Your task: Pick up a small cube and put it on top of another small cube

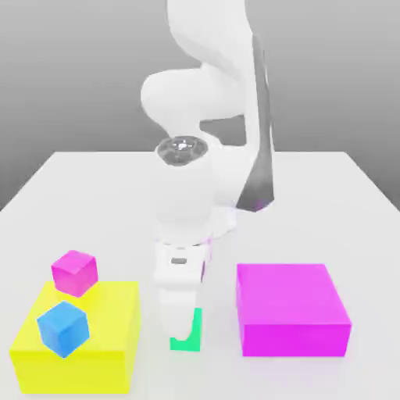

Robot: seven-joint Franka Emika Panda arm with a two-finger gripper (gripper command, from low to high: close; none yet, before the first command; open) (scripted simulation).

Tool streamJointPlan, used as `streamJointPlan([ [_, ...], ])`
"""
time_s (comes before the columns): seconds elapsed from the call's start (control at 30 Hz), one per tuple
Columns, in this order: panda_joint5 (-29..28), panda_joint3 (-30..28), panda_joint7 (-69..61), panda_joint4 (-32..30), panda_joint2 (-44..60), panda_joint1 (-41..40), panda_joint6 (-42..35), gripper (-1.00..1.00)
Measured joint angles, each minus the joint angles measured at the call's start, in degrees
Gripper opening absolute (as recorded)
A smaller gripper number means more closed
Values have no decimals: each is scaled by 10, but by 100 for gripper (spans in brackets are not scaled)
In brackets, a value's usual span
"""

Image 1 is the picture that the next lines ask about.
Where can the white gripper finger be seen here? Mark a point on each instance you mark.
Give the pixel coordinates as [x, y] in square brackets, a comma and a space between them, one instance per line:
[181, 331]

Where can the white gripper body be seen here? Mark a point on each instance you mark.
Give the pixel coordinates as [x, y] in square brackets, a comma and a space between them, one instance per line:
[176, 300]

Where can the small green cube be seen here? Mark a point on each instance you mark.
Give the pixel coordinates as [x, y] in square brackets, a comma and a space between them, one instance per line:
[195, 343]

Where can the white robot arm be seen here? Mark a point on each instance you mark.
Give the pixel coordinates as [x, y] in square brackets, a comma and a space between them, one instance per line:
[184, 193]

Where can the small pink cube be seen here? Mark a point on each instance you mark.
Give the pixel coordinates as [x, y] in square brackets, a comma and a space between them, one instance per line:
[75, 273]

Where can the small blue cube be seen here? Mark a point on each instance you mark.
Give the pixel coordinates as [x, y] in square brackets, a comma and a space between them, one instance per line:
[64, 328]

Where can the large yellow box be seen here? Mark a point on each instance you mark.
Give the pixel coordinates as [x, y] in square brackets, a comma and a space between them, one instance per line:
[106, 328]

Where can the large magenta box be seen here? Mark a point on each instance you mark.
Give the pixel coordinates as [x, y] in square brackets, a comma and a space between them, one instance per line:
[290, 300]

